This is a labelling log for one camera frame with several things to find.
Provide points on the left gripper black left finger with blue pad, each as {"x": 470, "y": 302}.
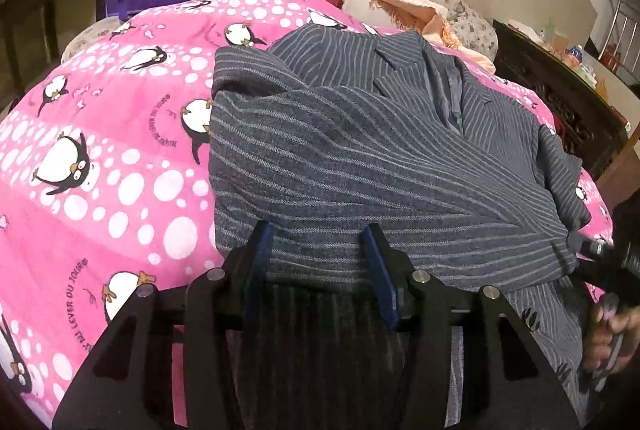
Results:
{"x": 126, "y": 380}

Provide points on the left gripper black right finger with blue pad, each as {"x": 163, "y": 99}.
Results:
{"x": 507, "y": 383}

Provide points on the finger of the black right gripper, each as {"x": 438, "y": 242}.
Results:
{"x": 601, "y": 265}

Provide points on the grey pinstriped suit jacket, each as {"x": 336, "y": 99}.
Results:
{"x": 328, "y": 131}

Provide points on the right hand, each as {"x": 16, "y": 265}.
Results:
{"x": 598, "y": 344}

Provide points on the dark carved nightstand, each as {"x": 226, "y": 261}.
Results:
{"x": 589, "y": 127}

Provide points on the pink penguin bed quilt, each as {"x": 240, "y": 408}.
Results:
{"x": 105, "y": 183}

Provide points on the metal rack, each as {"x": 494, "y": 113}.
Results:
{"x": 620, "y": 52}

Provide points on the white peach pillow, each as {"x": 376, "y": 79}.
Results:
{"x": 425, "y": 16}

